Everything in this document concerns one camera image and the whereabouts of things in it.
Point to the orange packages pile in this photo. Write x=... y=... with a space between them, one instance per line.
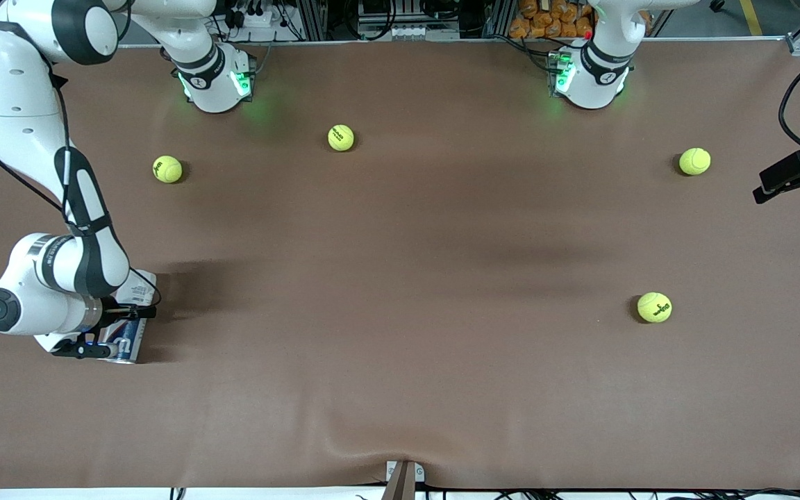
x=546 y=24

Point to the yellow tennis ball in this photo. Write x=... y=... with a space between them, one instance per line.
x=694 y=161
x=167 y=169
x=654 y=307
x=341 y=137

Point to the white blue tennis ball can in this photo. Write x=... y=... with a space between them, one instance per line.
x=126 y=340

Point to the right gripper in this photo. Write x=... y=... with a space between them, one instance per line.
x=120 y=312

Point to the white power strip with plugs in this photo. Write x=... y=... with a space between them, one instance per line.
x=257 y=17

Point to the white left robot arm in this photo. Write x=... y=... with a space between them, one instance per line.
x=601 y=76

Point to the brown table mat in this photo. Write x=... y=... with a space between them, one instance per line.
x=400 y=347

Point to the metal clamp bracket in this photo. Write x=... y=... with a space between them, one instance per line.
x=403 y=479

